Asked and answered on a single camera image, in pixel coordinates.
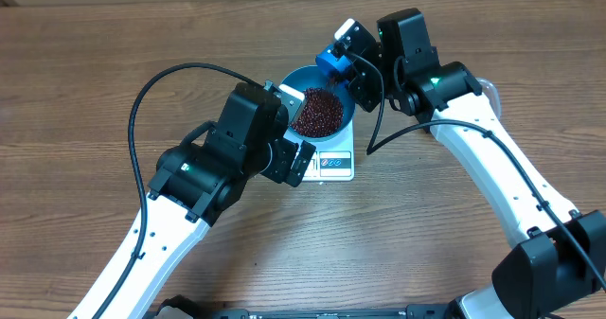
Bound blue plastic scoop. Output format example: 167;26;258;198
315;44;352;78

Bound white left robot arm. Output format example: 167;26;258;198
70;83;315;319

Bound red beans in bowl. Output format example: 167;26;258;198
291;88;344;138

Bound blue plastic bowl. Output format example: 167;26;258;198
282;65;355;133

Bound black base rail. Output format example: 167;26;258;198
146;292;536;319

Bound white kitchen scale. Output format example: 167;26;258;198
285;120;355;182

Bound clear plastic bean container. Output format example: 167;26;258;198
476;78;502;118

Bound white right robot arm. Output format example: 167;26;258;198
327;9;605;318

